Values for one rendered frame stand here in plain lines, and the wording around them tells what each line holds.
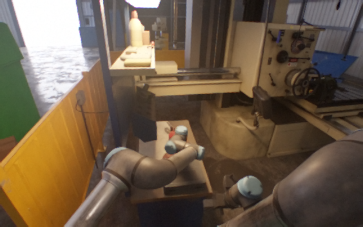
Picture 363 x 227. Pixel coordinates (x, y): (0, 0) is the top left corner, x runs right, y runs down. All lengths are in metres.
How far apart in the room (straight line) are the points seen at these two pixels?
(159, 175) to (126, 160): 0.13
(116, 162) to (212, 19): 2.27
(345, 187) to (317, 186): 0.03
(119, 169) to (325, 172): 0.57
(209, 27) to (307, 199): 2.46
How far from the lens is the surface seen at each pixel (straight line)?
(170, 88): 2.26
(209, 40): 2.65
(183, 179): 1.18
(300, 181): 0.33
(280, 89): 2.59
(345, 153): 0.34
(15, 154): 1.32
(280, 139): 3.14
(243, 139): 2.75
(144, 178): 0.65
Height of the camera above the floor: 1.89
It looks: 28 degrees down
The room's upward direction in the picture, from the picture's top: 2 degrees clockwise
